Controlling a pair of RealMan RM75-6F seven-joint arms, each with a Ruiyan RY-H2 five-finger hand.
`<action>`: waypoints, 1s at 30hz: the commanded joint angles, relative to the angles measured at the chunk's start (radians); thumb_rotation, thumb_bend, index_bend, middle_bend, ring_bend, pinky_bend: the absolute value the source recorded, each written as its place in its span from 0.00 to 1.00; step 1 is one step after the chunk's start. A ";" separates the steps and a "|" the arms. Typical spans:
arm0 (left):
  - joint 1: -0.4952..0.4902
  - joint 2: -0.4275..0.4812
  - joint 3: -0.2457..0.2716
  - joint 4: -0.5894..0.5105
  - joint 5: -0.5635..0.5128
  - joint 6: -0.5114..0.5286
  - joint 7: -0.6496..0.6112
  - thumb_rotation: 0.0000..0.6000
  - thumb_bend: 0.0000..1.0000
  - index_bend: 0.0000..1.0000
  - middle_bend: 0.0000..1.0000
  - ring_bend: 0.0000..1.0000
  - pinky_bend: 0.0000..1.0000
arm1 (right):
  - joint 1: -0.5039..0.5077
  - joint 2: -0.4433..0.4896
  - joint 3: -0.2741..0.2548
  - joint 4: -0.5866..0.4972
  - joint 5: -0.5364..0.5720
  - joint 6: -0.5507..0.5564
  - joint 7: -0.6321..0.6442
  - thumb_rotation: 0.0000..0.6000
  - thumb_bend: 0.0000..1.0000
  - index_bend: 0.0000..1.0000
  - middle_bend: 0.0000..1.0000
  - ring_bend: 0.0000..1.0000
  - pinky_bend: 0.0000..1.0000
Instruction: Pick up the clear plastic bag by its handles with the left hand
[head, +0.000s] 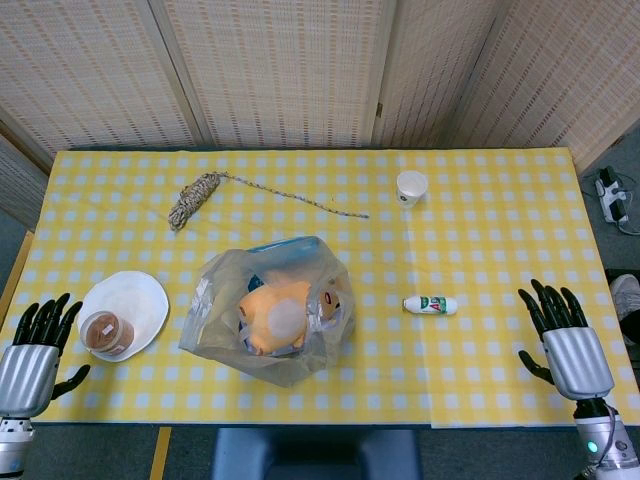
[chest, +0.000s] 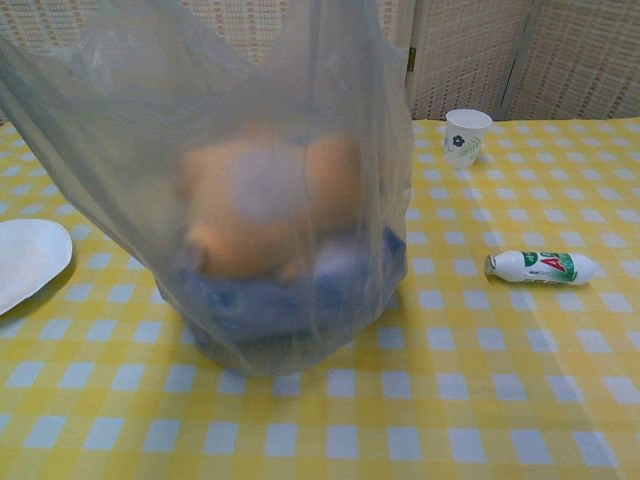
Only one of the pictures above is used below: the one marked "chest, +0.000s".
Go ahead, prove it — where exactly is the translucent plastic bag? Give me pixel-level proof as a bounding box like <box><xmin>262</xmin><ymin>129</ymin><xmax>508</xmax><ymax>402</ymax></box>
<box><xmin>0</xmin><ymin>0</ymin><xmax>414</xmax><ymax>379</ymax></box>

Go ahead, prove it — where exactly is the beige woven screen panel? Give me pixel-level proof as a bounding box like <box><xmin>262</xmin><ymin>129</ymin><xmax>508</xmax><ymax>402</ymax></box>
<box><xmin>410</xmin><ymin>0</ymin><xmax>530</xmax><ymax>122</ymax></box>
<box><xmin>502</xmin><ymin>0</ymin><xmax>640</xmax><ymax>122</ymax></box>
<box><xmin>197</xmin><ymin>0</ymin><xmax>412</xmax><ymax>69</ymax></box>
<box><xmin>0</xmin><ymin>0</ymin><xmax>119</xmax><ymax>124</ymax></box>

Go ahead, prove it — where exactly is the yellow white checkered tablecloth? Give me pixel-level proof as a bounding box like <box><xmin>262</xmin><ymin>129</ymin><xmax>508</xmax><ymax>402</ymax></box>
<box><xmin>0</xmin><ymin>117</ymin><xmax>640</xmax><ymax>480</ymax></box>

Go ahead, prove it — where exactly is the small white bottle green label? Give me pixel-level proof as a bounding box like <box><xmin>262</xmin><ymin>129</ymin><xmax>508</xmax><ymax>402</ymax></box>
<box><xmin>484</xmin><ymin>249</ymin><xmax>594</xmax><ymax>288</ymax></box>

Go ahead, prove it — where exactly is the white paper plate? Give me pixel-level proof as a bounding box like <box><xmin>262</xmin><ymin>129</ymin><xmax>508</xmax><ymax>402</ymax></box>
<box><xmin>0</xmin><ymin>218</ymin><xmax>75</xmax><ymax>318</ymax></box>

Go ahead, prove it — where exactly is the orange plush toy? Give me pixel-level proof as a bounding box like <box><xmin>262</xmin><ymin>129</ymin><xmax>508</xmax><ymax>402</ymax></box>
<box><xmin>178</xmin><ymin>123</ymin><xmax>364</xmax><ymax>282</ymax></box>

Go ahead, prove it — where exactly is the white paper cup flower print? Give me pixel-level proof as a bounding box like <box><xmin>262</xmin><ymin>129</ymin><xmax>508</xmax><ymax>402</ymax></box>
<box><xmin>444</xmin><ymin>108</ymin><xmax>494</xmax><ymax>170</ymax></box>

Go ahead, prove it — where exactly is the blue plastic package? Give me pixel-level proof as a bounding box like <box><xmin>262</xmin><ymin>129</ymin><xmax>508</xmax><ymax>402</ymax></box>
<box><xmin>180</xmin><ymin>224</ymin><xmax>409</xmax><ymax>362</ymax></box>

